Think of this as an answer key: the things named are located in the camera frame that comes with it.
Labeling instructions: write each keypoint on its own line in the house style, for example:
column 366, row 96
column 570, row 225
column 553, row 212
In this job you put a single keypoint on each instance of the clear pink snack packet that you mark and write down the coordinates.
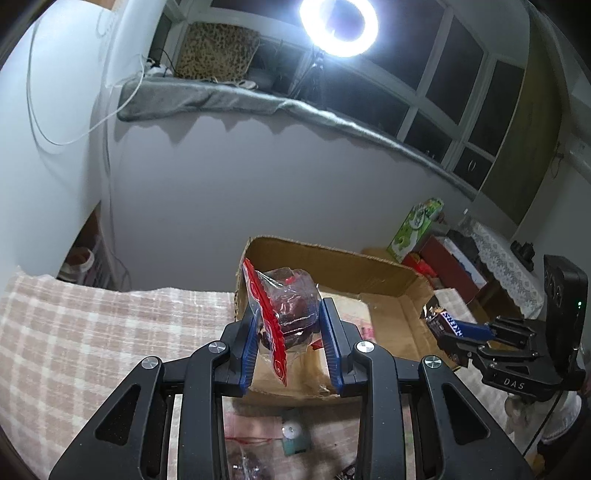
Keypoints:
column 254, row 429

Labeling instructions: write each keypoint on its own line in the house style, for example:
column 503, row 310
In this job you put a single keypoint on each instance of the brown cardboard box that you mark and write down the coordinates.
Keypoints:
column 369, row 277

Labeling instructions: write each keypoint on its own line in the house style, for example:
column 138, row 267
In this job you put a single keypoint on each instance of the clear dark snack bag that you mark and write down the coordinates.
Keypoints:
column 251, row 468

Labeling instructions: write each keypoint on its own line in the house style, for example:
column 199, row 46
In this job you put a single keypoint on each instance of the red box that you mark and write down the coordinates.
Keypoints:
column 434, row 251

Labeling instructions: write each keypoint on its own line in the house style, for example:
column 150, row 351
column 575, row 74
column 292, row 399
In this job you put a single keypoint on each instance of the green mint candy packet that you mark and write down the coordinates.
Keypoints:
column 295, row 445

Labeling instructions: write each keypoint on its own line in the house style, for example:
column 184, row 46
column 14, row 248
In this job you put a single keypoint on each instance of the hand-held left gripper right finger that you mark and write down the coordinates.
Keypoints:
column 333, row 353

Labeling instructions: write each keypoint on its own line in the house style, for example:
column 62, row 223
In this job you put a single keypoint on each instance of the white framed window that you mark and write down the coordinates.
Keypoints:
column 466, row 134

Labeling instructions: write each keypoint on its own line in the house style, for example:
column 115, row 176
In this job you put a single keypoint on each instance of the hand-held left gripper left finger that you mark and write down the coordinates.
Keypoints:
column 248, row 353

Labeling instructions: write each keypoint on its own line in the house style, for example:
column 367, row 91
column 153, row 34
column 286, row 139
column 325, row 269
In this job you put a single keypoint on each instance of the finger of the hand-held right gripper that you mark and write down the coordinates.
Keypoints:
column 466, row 348
column 478, row 331

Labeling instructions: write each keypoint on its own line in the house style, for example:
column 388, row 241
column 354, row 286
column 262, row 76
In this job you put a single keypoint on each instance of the green carton box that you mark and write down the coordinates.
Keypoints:
column 413, row 230

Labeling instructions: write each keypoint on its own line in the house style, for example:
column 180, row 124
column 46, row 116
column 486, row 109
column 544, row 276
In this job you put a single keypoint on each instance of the white power strip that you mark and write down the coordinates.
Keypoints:
column 159, row 69

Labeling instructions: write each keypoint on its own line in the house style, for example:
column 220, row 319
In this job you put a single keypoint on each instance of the pink plaid blanket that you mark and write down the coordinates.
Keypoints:
column 92, row 323

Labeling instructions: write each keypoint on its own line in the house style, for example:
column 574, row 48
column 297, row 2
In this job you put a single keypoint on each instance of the clear red-edged snack bag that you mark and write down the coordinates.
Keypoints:
column 286, row 300

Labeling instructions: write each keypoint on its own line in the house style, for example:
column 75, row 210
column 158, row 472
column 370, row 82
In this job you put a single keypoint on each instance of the black light tripod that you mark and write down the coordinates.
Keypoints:
column 316, row 76

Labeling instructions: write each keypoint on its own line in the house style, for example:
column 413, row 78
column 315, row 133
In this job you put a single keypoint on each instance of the blue Snickers bar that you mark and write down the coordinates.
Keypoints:
column 437, row 318

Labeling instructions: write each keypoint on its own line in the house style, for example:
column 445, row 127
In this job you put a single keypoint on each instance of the white lace cloth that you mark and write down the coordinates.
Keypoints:
column 498, row 263

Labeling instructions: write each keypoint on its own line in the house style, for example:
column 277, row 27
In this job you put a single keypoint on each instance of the olive wooden cabinet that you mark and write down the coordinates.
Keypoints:
column 531, row 138

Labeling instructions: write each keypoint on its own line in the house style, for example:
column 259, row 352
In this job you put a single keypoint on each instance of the grey windowsill cloth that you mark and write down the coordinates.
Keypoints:
column 207, row 94

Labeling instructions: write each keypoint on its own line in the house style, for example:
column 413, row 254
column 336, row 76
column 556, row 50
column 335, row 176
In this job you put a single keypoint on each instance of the leopard print cushion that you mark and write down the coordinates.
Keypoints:
column 217, row 50

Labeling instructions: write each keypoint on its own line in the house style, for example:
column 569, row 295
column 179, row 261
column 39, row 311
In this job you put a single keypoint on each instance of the black object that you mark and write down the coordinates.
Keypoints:
column 523, row 254

